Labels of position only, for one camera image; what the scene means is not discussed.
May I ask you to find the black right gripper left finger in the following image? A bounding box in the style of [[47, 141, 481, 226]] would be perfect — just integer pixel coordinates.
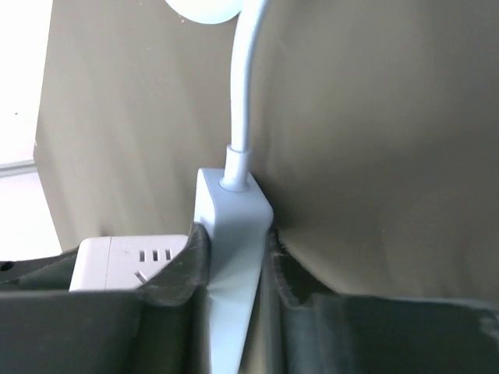
[[1, 224, 210, 374]]

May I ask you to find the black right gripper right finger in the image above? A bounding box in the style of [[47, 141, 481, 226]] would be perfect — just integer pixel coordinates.
[[260, 230, 498, 373]]

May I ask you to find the white tiger cube plug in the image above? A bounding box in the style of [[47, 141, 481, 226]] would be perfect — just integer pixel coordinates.
[[69, 235, 188, 291]]

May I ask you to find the light blue cable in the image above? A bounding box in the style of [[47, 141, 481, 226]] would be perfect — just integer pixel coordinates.
[[163, 0, 274, 194]]

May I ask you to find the white light-blue power strip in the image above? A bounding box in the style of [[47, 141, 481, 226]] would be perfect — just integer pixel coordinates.
[[193, 168, 274, 373]]

